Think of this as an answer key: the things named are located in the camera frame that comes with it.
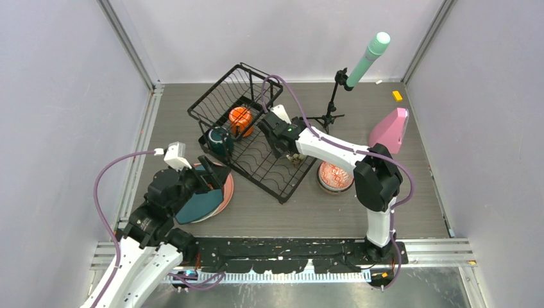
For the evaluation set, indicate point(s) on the pink wedge object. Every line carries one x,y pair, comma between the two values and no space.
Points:
391,130

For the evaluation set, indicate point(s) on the orange mug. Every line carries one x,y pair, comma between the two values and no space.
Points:
240,119

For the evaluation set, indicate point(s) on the pink round plate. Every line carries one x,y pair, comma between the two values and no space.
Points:
228,192

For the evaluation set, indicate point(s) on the yellow small block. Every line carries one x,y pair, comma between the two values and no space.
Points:
397,96

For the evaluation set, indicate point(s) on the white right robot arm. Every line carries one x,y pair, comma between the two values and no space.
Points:
377,179

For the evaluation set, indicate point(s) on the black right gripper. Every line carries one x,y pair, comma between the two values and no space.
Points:
278,154

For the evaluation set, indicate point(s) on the dark green mug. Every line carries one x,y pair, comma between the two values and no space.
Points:
220,141

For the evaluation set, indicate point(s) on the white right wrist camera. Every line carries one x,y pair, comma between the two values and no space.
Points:
281,113

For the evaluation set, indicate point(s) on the light green bowl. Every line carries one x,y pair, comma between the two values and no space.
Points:
296,159

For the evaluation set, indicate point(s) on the red patterned bowl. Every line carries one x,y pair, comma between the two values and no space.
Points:
325,166

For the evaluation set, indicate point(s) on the brown striped bowl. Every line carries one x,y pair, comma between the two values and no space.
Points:
334,183

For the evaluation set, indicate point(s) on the black mini tripod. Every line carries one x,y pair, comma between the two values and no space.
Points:
329,119

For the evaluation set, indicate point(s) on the mint green microphone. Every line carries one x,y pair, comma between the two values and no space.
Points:
375,49

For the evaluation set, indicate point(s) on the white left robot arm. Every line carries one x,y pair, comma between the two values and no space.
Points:
149,247

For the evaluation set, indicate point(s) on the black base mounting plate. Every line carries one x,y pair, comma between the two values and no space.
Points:
287,255

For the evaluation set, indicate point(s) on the black wire dish rack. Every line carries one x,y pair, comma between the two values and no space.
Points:
244,86

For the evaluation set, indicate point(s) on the teal square plate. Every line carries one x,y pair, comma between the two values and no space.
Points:
201,206

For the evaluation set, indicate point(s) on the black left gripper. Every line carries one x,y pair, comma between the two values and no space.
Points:
214,176

